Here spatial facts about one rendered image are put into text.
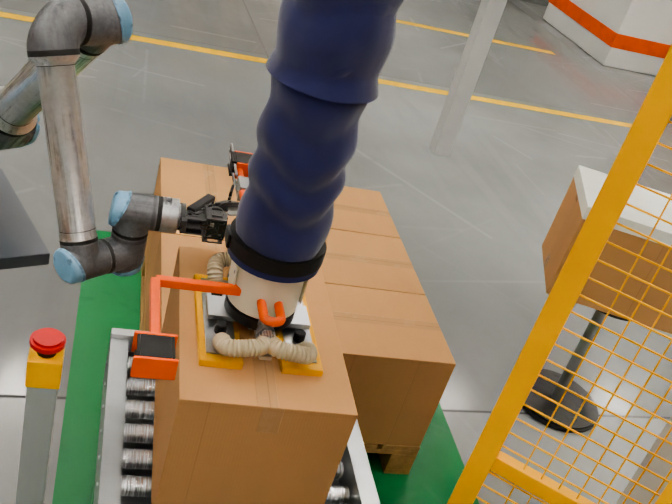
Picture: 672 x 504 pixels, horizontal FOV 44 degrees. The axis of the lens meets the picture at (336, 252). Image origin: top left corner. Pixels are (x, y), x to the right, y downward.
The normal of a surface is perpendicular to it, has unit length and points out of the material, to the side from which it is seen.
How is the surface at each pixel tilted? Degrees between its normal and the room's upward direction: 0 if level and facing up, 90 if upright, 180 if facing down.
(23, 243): 0
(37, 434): 90
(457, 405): 0
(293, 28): 80
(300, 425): 90
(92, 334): 0
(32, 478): 90
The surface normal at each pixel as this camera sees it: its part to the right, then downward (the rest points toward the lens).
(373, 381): 0.18, 0.55
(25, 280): 0.26, -0.83
